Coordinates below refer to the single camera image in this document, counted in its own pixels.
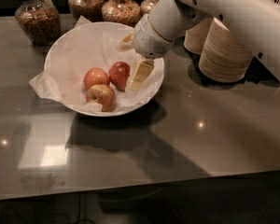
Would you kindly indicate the black mat under stacks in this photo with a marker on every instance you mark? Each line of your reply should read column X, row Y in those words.
column 256, row 73

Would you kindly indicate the yellow-red apple front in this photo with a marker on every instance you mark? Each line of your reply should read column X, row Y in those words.
column 101, row 94

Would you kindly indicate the paper bowl stack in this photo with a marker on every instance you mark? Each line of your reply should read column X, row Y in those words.
column 195, row 37
column 224, row 58

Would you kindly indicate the white paper liner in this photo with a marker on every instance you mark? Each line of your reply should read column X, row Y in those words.
column 68, row 62

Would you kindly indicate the glass jar brown cereal left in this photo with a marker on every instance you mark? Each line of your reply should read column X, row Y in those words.
column 40, row 21

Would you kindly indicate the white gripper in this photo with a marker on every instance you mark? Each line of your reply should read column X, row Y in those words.
column 148, row 38

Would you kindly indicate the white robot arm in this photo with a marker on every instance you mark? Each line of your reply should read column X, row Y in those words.
column 255, row 22

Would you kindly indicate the white bowl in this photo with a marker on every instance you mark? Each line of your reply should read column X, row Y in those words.
column 84, row 41

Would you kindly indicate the red apple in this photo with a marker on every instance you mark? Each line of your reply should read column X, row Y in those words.
column 95, row 76
column 119, row 73

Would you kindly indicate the paper bowl stack front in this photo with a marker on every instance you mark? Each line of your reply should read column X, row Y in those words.
column 224, row 58

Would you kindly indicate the paper bowl stack rear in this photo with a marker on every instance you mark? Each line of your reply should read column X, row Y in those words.
column 195, row 37

